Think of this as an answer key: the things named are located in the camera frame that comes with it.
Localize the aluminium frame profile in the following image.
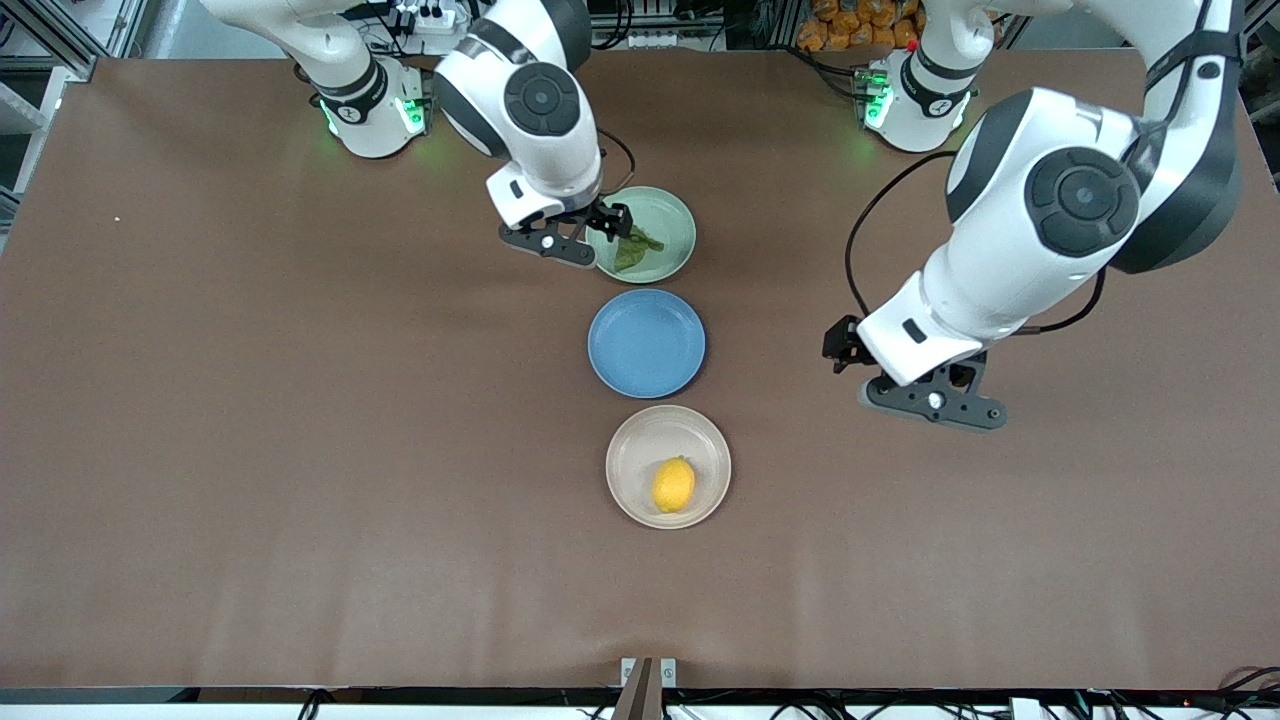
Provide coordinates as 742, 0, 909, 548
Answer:
1240, 0, 1280, 96
0, 0, 151, 83

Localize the metal table edge bracket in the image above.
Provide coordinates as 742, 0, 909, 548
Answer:
612, 656, 679, 720

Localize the yellow lemon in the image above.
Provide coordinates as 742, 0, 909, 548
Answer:
651, 456, 697, 514

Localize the green lettuce leaf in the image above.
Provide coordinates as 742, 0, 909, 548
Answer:
612, 226, 666, 273

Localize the light green plate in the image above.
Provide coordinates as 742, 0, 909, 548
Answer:
586, 186, 698, 284

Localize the white power strip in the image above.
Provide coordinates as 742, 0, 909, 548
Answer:
393, 3, 473, 37

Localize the bag of orange fruits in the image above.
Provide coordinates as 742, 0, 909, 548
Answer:
796, 0, 923, 53

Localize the beige plate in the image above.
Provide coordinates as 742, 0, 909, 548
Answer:
605, 404, 733, 530

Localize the blue plate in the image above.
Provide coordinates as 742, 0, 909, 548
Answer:
587, 288, 707, 399

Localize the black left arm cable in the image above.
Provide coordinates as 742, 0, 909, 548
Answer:
844, 150, 1109, 337

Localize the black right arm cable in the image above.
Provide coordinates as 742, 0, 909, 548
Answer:
598, 128, 638, 193

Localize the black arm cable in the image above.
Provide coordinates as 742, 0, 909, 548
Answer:
844, 150, 1109, 337
598, 128, 638, 193

